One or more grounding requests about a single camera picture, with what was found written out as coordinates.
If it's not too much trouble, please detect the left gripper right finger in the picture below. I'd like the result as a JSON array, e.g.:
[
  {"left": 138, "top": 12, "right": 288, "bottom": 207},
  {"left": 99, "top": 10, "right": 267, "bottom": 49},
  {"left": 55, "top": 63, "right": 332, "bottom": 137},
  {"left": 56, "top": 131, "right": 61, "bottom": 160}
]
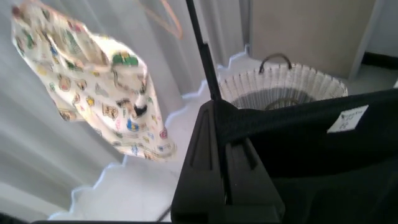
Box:
[{"left": 224, "top": 138, "right": 285, "bottom": 222}]

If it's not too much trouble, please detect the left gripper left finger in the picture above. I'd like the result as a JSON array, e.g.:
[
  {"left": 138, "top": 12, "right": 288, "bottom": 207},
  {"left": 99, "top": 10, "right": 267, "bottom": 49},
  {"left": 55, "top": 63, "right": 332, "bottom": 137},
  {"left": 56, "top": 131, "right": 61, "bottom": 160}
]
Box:
[{"left": 170, "top": 100, "right": 225, "bottom": 222}]

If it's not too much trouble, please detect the black garment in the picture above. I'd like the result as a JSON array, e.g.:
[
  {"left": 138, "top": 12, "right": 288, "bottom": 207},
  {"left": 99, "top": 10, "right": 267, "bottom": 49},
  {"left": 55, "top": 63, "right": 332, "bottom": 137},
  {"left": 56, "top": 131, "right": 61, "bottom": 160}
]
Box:
[{"left": 214, "top": 88, "right": 398, "bottom": 224}]

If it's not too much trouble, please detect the cream printed garment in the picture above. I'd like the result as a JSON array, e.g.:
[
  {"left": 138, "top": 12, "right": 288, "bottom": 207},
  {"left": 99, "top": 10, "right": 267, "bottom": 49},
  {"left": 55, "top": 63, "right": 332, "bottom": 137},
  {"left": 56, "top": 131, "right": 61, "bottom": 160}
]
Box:
[{"left": 11, "top": 0, "right": 177, "bottom": 162}]

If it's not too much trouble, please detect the white laundry basket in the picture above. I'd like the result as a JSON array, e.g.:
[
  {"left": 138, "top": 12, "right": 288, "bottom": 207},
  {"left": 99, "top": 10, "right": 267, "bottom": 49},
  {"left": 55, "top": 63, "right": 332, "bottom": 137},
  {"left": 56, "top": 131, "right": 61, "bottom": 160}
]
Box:
[{"left": 217, "top": 52, "right": 349, "bottom": 111}]

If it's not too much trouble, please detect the black clothes rack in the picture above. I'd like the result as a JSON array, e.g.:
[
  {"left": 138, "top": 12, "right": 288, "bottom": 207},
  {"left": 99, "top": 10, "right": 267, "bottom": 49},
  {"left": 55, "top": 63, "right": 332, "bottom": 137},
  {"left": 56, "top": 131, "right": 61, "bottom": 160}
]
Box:
[{"left": 185, "top": 0, "right": 222, "bottom": 102}]

